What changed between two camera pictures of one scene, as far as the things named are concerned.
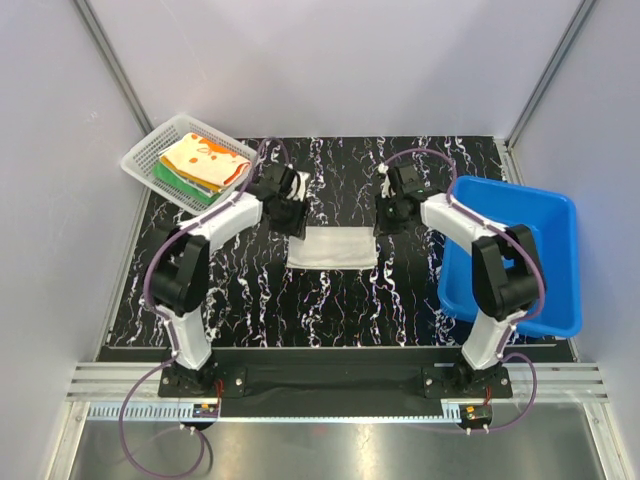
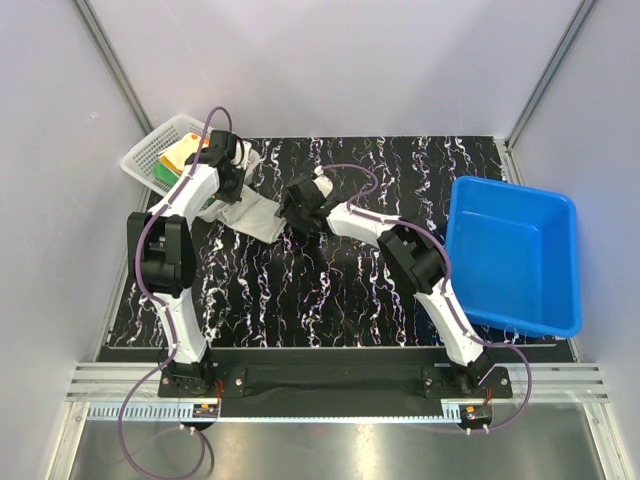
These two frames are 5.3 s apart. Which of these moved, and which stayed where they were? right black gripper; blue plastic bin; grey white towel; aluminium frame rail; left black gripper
Moved: grey white towel; left black gripper; right black gripper
Stayed: aluminium frame rail; blue plastic bin
